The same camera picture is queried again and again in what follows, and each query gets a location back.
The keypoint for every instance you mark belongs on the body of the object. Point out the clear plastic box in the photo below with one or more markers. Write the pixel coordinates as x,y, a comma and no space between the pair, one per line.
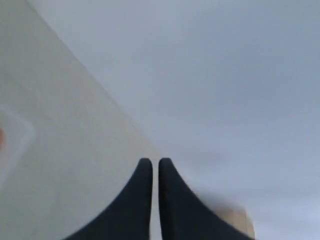
19,135

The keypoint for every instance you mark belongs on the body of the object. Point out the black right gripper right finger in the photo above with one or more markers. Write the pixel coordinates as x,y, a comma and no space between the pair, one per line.
183,216

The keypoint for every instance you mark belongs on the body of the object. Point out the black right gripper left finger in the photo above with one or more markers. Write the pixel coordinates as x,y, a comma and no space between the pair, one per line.
128,216

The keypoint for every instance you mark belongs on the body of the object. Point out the brown egg right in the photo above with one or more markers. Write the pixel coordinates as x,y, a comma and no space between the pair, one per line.
2,138

